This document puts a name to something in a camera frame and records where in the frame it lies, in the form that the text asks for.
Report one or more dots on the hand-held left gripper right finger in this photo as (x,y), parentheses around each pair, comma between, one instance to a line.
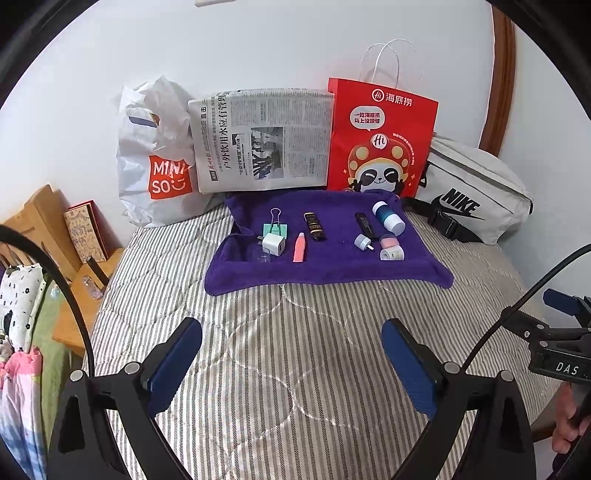
(411,369)

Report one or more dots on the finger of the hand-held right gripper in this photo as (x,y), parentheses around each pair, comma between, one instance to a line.
(561,301)
(526,324)

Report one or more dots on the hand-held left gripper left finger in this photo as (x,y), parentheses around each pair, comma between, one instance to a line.
(173,360)

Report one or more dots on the small white jar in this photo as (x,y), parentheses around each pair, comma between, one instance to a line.
(392,254)

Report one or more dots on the pink capped jar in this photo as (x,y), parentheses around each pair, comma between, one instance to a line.
(389,241)

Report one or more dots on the grey plug adapter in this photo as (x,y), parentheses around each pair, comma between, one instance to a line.
(361,241)

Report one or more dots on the blue white bottle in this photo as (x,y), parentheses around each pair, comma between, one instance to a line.
(392,221)

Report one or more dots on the black rectangular bar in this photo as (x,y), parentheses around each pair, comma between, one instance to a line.
(366,226)

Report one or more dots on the white charger cube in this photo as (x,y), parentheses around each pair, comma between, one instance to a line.
(273,244)

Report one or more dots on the pink tube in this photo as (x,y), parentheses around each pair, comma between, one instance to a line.
(300,251)

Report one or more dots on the green binder clip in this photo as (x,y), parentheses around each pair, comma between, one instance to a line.
(274,230)

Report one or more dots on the black gold tube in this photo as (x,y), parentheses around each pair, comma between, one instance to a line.
(315,228)

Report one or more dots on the person's right hand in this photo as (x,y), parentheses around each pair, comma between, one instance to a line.
(562,415)

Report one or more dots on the wooden nightstand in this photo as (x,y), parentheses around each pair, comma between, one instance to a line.
(74,318)

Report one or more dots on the small clear bottle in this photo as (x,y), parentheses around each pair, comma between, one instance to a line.
(92,288)

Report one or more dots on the striped quilt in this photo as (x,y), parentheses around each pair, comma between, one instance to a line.
(286,369)

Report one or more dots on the purple towel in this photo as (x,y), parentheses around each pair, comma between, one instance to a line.
(332,272)

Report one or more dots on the clear small plastic case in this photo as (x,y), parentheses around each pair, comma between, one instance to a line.
(261,256)

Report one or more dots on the white waist bag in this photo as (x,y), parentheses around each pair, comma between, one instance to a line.
(485,180)

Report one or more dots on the patterned box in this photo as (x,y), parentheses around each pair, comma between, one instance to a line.
(85,235)

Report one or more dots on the pink garment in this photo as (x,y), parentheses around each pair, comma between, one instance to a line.
(18,392)

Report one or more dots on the floral cloth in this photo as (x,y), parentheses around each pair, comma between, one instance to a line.
(18,300)

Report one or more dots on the wooden headboard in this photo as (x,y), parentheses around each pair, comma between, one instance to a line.
(46,217)

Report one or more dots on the white plastic shopping bag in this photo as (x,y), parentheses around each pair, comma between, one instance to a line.
(138,161)

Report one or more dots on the folded newspaper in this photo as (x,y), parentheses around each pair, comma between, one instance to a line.
(295,138)

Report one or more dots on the red paper bag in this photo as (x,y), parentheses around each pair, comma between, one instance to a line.
(351,120)

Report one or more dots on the wooden door frame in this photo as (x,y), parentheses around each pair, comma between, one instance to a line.
(503,92)

